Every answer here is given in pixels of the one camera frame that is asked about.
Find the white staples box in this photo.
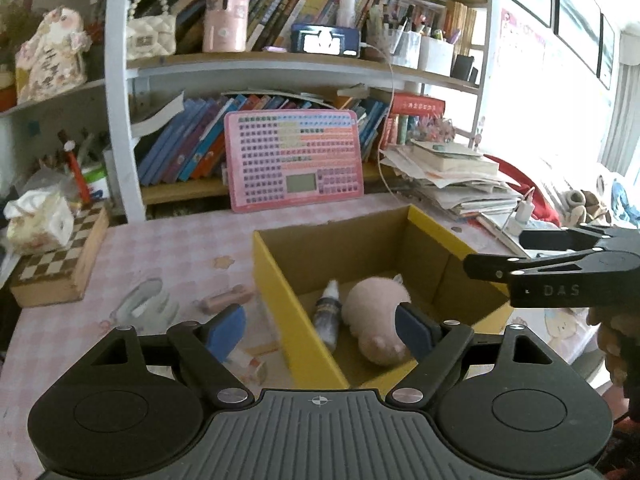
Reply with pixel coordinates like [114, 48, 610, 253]
[224, 348, 268, 386]

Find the clear packing tape roll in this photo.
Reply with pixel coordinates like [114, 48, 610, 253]
[111, 278, 179, 335]

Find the pink plush pig toy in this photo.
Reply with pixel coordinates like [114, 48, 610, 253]
[342, 276, 411, 367]

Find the clear spray bottle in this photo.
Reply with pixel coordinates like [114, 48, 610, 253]
[312, 280, 342, 353]

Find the person's right hand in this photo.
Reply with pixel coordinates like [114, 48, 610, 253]
[588, 307, 639, 387]

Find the pink utility knife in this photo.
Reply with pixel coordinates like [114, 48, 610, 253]
[196, 285, 254, 315]

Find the pink checkered tablecloth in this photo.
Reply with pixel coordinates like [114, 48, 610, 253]
[1, 200, 612, 479]

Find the yellow cardboard box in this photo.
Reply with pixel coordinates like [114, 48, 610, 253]
[253, 206, 512, 393]

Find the stack of papers and books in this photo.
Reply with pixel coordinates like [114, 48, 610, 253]
[382, 140, 522, 218]

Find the wooden chess board box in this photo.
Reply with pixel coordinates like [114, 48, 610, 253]
[9, 202, 110, 309]

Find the row of blue books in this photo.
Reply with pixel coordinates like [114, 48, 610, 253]
[137, 91, 386, 188]

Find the pink learning tablet board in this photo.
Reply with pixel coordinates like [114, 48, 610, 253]
[224, 108, 363, 212]

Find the floral tissue pack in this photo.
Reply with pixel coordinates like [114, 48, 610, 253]
[3, 190, 75, 256]

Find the red box on shelf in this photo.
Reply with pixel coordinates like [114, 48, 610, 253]
[390, 92, 446, 117]

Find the white pen holder cup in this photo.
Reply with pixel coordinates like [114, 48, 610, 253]
[418, 36, 454, 77]

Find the white quilted pearl handbag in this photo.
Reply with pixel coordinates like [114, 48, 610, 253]
[126, 0, 177, 61]

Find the floral stuffed doll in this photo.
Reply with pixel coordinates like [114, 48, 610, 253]
[15, 6, 92, 104]

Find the smartphone on shelf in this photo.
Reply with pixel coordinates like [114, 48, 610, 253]
[290, 24, 360, 58]

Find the pink cylindrical container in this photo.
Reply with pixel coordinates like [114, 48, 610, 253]
[203, 0, 250, 53]

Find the white bookshelf frame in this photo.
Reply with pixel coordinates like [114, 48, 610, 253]
[1, 0, 490, 222]

